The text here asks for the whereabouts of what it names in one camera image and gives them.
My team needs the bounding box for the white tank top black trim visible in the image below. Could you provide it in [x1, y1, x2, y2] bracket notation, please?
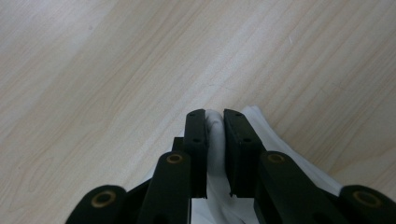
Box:
[141, 105, 344, 224]

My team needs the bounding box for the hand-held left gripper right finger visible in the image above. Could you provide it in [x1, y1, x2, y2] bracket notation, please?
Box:
[222, 108, 350, 224]

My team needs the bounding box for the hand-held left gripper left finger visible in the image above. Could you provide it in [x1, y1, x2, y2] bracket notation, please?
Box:
[135, 108, 209, 224]

